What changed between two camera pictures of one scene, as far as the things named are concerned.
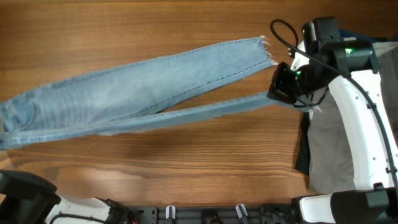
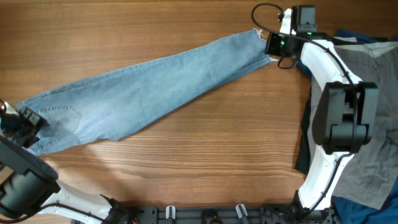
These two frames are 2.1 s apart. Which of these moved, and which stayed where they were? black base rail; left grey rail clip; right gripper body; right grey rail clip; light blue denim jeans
Moved: right gripper body; light blue denim jeans
Stayed: left grey rail clip; right grey rail clip; black base rail
